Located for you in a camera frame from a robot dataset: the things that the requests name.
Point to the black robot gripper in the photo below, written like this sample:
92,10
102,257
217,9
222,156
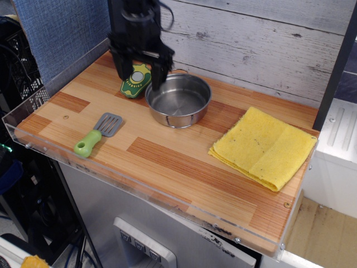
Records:
142,42

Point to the stainless steel pot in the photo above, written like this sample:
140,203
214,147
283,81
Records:
180,102

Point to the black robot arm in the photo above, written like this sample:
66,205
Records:
139,5

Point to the green toy avocado half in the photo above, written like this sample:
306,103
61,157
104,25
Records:
137,81

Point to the black plastic crate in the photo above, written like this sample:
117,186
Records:
20,76

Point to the clear acrylic table guard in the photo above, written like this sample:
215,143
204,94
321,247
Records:
119,162

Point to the yellow folded cloth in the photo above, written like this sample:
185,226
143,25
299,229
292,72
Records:
264,149

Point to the silver toy fridge cabinet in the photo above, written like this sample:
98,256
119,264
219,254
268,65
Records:
128,227

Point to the white toy sink counter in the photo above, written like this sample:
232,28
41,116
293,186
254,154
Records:
331,176

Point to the dark vertical post left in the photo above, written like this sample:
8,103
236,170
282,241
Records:
117,23

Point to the dark vertical post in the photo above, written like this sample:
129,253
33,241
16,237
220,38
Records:
117,23
339,66

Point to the green handled grey spatula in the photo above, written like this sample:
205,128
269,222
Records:
107,126

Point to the dark vertical post right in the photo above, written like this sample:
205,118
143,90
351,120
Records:
339,66

